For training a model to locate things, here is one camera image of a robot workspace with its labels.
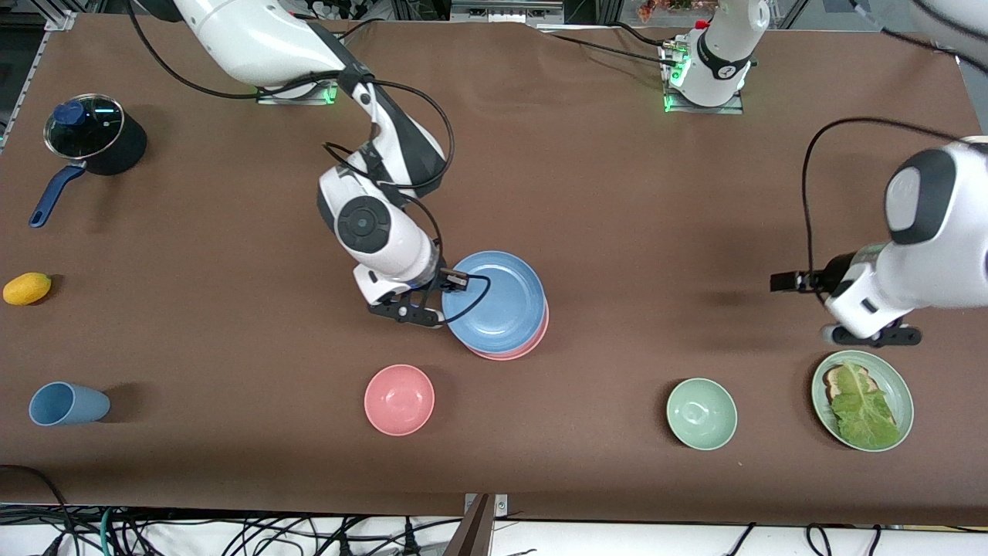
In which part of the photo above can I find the pink plate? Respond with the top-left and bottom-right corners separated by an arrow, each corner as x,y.
467,303 -> 550,361

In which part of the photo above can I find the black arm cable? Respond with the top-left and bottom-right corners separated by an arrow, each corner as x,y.
127,0 -> 492,325
801,116 -> 969,275

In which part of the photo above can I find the green lettuce leaf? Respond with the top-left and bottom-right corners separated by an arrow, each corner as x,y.
830,361 -> 902,449

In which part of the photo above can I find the green plate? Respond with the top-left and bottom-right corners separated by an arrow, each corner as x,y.
810,350 -> 915,453

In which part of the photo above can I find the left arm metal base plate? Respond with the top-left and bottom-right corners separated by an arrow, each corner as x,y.
662,39 -> 746,115

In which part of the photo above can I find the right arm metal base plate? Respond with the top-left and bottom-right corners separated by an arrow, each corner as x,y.
256,77 -> 339,105

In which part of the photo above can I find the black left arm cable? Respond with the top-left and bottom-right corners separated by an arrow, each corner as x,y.
801,116 -> 969,275

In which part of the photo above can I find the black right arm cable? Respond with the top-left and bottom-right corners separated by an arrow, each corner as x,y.
127,0 -> 492,325

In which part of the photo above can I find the green bowl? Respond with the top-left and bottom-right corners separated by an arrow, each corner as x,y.
666,377 -> 739,451

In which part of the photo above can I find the dark pot with blue handle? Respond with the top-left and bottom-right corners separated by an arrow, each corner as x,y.
29,97 -> 148,229

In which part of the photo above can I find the brown table cover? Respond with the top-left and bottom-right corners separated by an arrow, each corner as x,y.
0,14 -> 988,526

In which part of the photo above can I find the grey metal frame bar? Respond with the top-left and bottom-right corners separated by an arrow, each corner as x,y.
452,0 -> 564,25

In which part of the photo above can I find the pink bowl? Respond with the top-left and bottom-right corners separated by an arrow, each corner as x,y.
364,364 -> 435,437

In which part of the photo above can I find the blue cup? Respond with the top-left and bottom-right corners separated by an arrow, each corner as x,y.
29,381 -> 111,427

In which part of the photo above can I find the yellow lemon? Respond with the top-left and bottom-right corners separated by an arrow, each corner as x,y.
2,272 -> 53,307

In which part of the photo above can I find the blue plate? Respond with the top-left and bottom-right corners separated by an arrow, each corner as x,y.
442,251 -> 547,354

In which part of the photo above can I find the toast slice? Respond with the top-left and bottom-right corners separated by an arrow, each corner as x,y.
823,364 -> 877,402

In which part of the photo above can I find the black base cable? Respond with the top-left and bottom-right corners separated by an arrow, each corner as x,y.
336,19 -> 387,41
550,32 -> 671,66
614,22 -> 682,49

